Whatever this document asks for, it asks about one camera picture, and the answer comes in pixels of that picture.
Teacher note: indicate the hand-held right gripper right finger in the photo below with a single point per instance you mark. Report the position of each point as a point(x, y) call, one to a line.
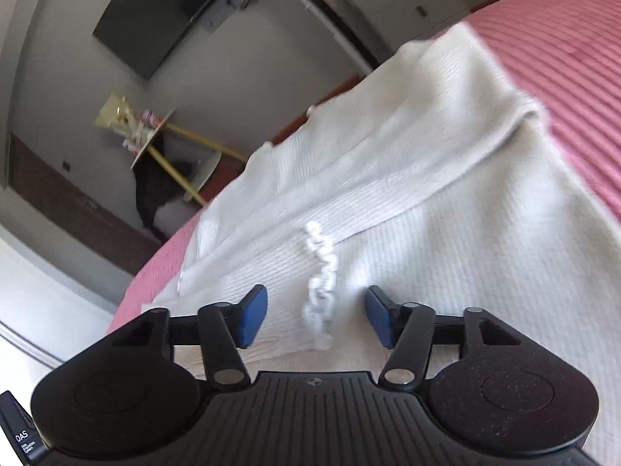
point(381, 318)

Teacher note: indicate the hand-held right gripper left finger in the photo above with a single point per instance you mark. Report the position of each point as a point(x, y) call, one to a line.
point(252, 315)

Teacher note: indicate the white knit sweater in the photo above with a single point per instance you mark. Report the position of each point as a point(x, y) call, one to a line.
point(412, 179)

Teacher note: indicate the black clothes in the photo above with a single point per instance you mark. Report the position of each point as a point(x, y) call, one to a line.
point(155, 189)

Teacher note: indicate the white yellow-legged side table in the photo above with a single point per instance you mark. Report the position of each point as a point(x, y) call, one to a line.
point(160, 150)

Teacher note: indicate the grey drawer cabinet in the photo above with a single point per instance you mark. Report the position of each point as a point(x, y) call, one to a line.
point(402, 5)

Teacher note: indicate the pink ribbed bedspread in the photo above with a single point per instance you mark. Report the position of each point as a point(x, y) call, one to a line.
point(558, 58)

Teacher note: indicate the black wall television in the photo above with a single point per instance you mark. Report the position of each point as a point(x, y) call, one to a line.
point(155, 14)

